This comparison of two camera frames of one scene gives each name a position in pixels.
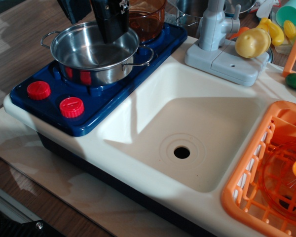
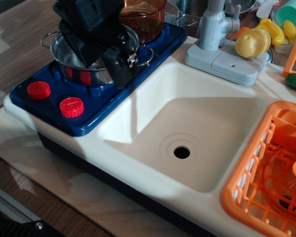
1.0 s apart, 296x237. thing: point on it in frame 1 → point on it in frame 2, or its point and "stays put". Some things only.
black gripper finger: (113, 16) → (124, 67)
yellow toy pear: (251, 43) stays put
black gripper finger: (76, 10) → (89, 53)
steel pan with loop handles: (84, 59) stays put
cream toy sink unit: (172, 147) stays put
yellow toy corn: (290, 29) stays put
